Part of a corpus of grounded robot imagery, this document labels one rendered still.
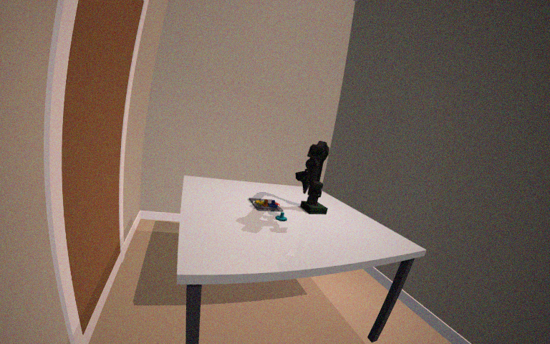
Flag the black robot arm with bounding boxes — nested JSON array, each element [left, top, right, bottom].
[[296, 141, 329, 206]]

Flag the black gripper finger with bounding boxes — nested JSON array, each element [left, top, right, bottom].
[[301, 181, 310, 194], [309, 186, 321, 199]]

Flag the teal gear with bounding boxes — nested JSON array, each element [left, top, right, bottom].
[[276, 212, 287, 221]]

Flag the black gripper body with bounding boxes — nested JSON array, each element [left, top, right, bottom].
[[302, 168, 323, 188]]

